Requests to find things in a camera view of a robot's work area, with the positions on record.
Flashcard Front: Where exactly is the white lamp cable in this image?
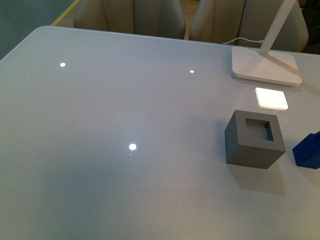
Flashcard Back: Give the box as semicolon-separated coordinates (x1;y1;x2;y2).
222;37;264;46

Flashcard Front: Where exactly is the gray cube base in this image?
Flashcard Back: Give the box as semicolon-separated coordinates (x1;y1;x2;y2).
224;110;286;169

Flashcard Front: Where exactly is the beige chair right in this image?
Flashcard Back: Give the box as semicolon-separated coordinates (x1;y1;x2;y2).
189;0;309;52

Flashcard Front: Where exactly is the white desk lamp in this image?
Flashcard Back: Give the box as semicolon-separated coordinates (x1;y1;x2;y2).
231;0;302;86

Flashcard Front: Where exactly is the beige chair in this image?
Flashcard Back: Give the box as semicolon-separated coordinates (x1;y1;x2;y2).
73;0;186;39
189;0;309;52

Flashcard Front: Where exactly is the beige chair left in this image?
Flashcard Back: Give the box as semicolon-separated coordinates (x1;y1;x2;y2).
73;0;186;39

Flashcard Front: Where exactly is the blue block part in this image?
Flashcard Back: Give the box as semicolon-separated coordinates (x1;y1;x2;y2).
292;132;320;169

